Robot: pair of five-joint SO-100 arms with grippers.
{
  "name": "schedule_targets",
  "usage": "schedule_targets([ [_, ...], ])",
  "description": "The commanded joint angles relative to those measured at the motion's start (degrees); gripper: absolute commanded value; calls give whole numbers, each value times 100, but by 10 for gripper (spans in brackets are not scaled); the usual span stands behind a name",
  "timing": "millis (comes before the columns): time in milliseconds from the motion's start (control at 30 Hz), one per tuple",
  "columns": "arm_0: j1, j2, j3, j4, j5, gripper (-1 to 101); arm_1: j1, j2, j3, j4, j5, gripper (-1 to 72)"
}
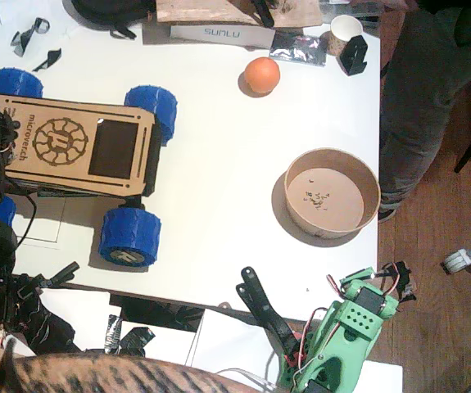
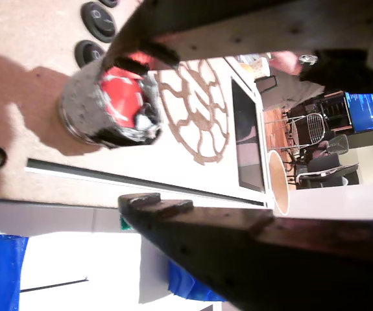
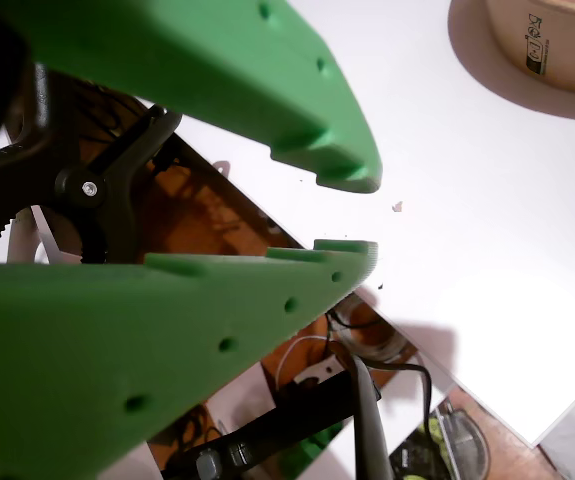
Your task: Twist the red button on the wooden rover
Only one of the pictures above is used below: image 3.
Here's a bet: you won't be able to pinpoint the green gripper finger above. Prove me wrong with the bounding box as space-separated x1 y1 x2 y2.
0 239 379 480
0 0 383 194

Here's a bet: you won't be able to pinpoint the black spring clamp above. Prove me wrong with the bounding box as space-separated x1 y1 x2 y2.
0 64 183 265

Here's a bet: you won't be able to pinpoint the brown paper bowl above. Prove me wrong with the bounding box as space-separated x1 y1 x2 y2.
484 0 575 96

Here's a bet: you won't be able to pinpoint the black yellow bag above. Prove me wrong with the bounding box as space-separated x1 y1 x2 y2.
389 397 491 480

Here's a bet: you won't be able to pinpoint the white cable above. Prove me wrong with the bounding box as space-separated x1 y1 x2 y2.
274 334 333 391

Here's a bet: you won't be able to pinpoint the white wire coil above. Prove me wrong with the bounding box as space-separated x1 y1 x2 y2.
334 294 418 364

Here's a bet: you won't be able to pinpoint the black curved handle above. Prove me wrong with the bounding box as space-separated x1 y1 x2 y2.
349 352 396 480

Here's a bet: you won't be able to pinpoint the black cable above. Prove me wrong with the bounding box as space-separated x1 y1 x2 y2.
366 362 436 431

